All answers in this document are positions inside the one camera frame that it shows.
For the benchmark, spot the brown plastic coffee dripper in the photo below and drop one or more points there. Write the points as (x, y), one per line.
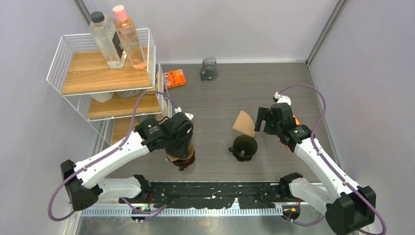
(182, 164)

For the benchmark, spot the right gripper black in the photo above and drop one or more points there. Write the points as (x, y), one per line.
(264, 114)

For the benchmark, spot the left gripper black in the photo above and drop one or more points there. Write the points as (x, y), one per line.
(184, 150)

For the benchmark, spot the white jug on shelf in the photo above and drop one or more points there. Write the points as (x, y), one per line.
(102, 97)

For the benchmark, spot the orange Scrub Daddy sponge package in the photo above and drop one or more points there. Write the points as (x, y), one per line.
(292, 135)

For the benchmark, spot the grey plastic measuring cup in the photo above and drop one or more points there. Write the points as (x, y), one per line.
(209, 70)

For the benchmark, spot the clear bottle black cap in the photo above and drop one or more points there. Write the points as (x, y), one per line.
(104, 33)

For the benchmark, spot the dark green coffee dripper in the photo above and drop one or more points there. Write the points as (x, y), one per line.
(243, 148)

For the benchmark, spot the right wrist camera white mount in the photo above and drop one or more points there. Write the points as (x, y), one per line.
(279, 98)

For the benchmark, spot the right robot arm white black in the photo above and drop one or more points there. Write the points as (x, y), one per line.
(345, 204)

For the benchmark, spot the white wire shelf rack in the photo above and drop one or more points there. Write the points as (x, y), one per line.
(78, 69)

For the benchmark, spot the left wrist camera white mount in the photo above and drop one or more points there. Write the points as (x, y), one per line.
(188, 115)

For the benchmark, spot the small orange box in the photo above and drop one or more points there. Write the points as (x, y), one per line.
(174, 78)

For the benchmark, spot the round tin on shelf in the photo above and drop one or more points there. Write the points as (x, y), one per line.
(129, 93)

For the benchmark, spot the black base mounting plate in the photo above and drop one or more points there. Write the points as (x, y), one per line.
(212, 195)

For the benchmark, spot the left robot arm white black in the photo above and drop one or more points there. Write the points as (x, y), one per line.
(86, 181)

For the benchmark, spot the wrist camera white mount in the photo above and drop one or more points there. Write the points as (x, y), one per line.
(279, 98)
(188, 115)

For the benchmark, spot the pink bottle pink cap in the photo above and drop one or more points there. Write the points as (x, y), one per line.
(129, 37)

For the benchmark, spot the brown paper coffee filter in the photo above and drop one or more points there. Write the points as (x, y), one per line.
(244, 124)
(190, 152)

